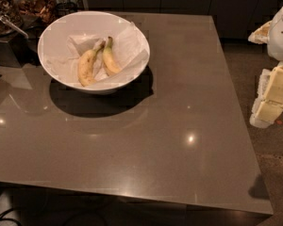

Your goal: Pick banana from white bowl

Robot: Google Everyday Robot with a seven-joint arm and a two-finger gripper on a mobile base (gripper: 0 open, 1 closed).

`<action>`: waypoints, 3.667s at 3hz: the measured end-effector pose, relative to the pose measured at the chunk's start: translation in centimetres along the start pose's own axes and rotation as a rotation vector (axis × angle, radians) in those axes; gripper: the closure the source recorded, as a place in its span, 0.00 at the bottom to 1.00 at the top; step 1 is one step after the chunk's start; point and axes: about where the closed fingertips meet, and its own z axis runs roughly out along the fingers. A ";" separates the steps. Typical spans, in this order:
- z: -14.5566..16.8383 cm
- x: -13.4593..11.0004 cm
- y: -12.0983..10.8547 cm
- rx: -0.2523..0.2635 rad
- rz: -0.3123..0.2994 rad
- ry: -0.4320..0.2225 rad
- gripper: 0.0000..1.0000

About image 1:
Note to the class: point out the white ceramic bowl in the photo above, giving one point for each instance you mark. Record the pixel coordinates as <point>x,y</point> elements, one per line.
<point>66,25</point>

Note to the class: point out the metal spoon handle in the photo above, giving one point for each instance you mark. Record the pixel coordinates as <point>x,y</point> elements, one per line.
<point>5,20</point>

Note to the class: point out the white paper napkin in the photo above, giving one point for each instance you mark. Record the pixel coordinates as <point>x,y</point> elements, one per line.
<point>98,60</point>

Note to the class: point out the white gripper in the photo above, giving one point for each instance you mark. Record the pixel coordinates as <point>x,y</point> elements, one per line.
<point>281,32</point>

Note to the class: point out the snack bowl in background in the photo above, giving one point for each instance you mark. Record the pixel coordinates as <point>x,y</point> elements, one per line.
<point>43,9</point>

